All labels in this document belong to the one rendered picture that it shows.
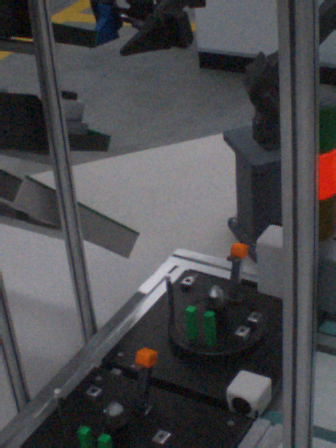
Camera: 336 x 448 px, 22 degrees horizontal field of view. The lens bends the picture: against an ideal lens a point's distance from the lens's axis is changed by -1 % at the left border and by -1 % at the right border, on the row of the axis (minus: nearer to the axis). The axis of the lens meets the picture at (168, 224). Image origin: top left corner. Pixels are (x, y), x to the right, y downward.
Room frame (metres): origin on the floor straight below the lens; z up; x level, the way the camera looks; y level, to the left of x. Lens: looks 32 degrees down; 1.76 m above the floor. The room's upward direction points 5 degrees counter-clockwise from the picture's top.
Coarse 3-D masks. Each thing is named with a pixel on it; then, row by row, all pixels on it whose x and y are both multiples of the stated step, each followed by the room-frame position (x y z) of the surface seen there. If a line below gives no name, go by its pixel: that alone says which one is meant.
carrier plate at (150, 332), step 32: (192, 288) 1.09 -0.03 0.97; (224, 288) 1.08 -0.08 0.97; (256, 288) 1.07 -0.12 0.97; (160, 320) 1.01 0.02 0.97; (128, 352) 0.95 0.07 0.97; (160, 352) 0.94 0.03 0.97; (256, 352) 0.92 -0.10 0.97; (160, 384) 0.89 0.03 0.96; (192, 384) 0.87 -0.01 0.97; (224, 384) 0.86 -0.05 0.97; (256, 416) 0.81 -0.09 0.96
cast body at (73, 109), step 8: (64, 96) 1.16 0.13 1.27; (72, 96) 1.17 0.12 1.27; (64, 104) 1.15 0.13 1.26; (72, 104) 1.16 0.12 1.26; (80, 104) 1.16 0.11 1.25; (64, 112) 1.15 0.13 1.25; (72, 112) 1.15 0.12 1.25; (80, 112) 1.16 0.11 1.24; (72, 120) 1.15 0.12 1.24; (80, 120) 1.16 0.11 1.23; (72, 128) 1.15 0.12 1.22; (80, 128) 1.16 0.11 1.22
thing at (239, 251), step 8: (232, 248) 1.03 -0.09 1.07; (240, 248) 1.03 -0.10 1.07; (248, 248) 1.04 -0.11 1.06; (232, 256) 1.02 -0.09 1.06; (240, 256) 1.02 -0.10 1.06; (232, 264) 1.03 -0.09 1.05; (240, 264) 1.02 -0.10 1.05; (232, 272) 1.03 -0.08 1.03; (240, 272) 1.02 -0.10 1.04; (232, 280) 1.02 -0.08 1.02; (240, 280) 1.02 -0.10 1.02; (232, 288) 1.02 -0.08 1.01
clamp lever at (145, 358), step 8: (144, 352) 0.82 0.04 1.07; (152, 352) 0.82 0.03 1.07; (136, 360) 0.82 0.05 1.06; (144, 360) 0.82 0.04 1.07; (152, 360) 0.82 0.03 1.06; (136, 368) 0.80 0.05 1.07; (144, 368) 0.81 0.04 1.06; (144, 376) 0.81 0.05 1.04; (144, 384) 0.81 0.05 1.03; (136, 392) 0.81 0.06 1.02; (144, 392) 0.80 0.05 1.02; (136, 400) 0.80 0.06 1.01; (144, 400) 0.80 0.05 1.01; (144, 408) 0.80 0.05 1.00
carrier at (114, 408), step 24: (96, 384) 0.89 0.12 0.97; (120, 384) 0.88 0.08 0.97; (72, 408) 0.84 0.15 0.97; (96, 408) 0.82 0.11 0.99; (120, 408) 0.76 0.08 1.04; (168, 408) 0.83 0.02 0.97; (192, 408) 0.82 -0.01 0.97; (216, 408) 0.82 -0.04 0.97; (48, 432) 0.80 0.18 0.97; (72, 432) 0.78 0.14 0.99; (96, 432) 0.77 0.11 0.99; (120, 432) 0.75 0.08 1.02; (144, 432) 0.77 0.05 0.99; (168, 432) 0.76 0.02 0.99; (192, 432) 0.78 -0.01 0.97; (216, 432) 0.78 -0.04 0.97; (240, 432) 0.77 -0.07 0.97
